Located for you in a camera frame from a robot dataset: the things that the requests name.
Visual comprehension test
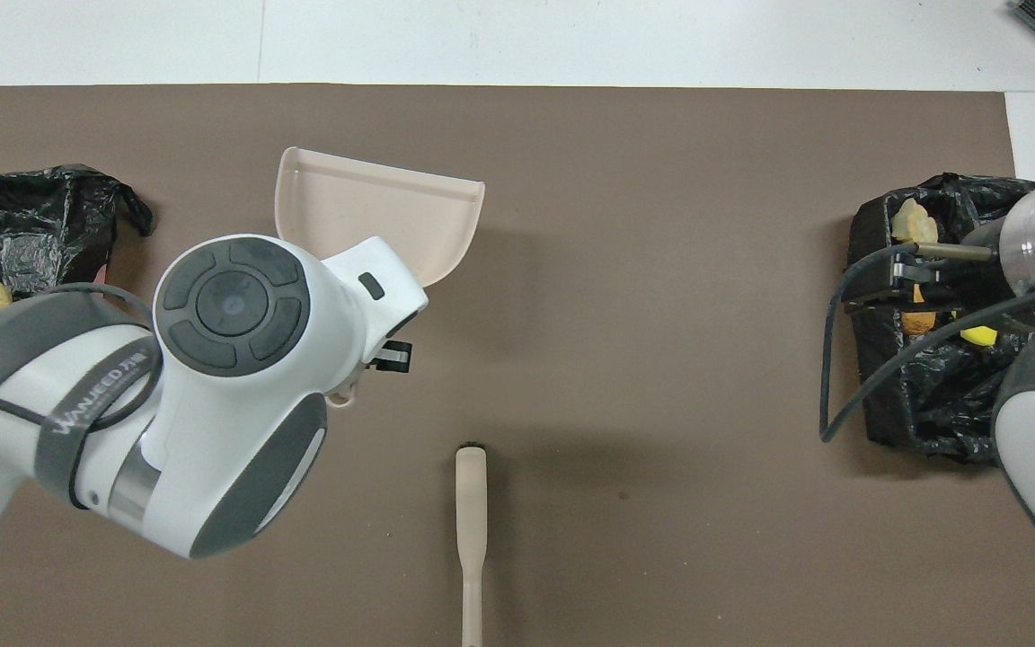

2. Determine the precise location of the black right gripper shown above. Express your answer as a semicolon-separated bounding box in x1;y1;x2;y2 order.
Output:
841;253;939;313

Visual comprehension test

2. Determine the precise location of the beige plastic dustpan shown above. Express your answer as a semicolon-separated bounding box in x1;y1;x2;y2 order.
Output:
275;146;487;411

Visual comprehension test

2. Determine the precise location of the black plastic trash bag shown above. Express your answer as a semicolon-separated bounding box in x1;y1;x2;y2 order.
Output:
846;173;1035;466
0;164;155;311

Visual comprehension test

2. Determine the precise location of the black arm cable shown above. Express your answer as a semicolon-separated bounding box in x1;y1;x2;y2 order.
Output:
819;241;1035;444
0;282;164;430

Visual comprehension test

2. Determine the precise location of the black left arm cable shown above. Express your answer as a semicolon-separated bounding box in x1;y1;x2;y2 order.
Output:
0;282;164;430

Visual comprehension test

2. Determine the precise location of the pale beige bread chunk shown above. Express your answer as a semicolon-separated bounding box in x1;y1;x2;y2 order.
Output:
891;198;941;246

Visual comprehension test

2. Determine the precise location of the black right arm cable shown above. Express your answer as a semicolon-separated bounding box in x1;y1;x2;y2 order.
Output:
819;241;1035;444

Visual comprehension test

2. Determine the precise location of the brown paper table mat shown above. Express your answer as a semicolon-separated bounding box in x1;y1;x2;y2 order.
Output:
0;84;1035;647

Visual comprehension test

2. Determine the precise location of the beige brush with black bristles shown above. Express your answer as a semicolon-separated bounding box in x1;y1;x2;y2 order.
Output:
455;441;490;647

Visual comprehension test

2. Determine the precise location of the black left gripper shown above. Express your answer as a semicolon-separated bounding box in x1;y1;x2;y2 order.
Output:
368;310;420;374

